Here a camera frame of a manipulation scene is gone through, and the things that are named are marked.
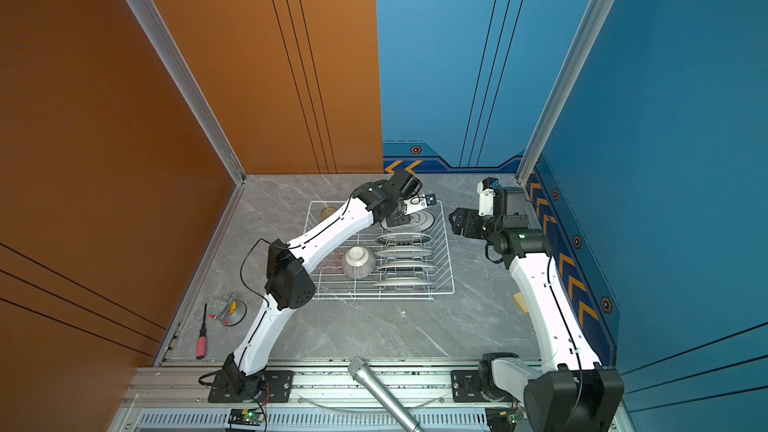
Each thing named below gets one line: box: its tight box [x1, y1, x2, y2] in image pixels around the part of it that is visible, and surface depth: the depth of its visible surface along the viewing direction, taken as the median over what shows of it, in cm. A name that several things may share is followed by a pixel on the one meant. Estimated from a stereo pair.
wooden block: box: [512, 292, 529, 314], surface depth 45 cm
